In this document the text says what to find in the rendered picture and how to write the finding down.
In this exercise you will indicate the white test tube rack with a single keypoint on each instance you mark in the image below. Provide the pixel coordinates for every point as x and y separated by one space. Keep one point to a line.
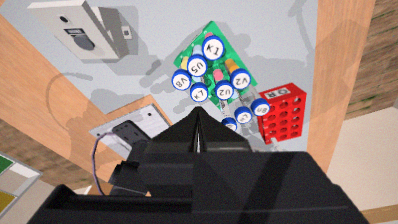
257 149

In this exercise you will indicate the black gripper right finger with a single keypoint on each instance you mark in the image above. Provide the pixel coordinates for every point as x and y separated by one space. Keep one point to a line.
219 138

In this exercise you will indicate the green tube rack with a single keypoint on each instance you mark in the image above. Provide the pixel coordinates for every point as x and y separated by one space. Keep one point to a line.
229 53

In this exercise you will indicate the red tube rack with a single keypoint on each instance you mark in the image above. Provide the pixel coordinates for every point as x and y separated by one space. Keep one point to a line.
273 119

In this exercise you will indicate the grey bench mat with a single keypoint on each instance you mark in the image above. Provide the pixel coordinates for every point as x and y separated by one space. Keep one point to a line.
275 39

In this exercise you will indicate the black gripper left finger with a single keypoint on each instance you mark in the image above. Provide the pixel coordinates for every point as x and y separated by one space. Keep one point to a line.
178 137

